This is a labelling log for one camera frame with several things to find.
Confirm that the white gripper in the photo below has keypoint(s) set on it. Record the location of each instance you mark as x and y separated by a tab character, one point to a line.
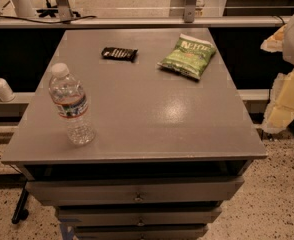
280	109

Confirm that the clear plastic water bottle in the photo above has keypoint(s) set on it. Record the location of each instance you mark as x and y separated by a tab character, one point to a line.
70	99

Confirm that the dark rxbar chocolate wrapper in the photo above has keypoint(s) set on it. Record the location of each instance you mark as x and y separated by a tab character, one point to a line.
119	53

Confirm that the white pump dispenser bottle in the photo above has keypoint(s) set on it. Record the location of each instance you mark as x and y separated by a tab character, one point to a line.
6	93

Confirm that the green chip bag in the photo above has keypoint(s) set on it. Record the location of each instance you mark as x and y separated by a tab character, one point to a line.
189	57

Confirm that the grey top drawer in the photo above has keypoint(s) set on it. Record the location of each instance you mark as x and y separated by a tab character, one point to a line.
134	191

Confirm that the grey drawer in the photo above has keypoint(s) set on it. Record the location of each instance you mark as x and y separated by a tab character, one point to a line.
151	232
139	214
134	191

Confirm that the grey bottom drawer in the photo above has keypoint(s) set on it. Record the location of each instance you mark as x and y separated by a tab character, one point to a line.
151	232

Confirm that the grey middle drawer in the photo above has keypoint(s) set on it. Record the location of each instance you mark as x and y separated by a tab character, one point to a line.
139	214

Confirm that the black caster leg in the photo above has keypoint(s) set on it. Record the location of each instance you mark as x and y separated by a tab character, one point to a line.
21	213

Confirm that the metal frame rail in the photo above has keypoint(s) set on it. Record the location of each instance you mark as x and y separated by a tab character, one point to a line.
88	22

